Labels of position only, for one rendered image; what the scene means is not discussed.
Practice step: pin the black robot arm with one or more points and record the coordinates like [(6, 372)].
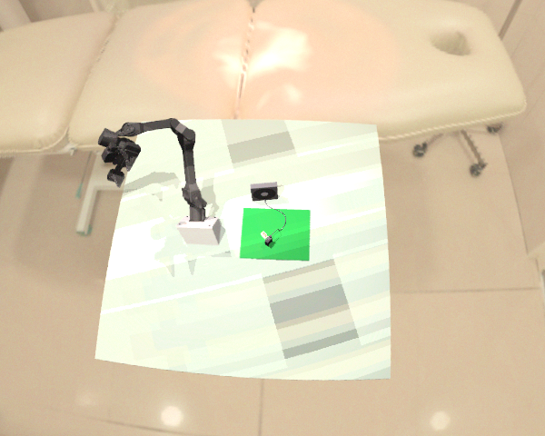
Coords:
[(186, 139)]

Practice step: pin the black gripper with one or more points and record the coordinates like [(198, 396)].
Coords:
[(127, 159)]

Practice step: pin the green circuit board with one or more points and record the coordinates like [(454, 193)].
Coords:
[(290, 243)]

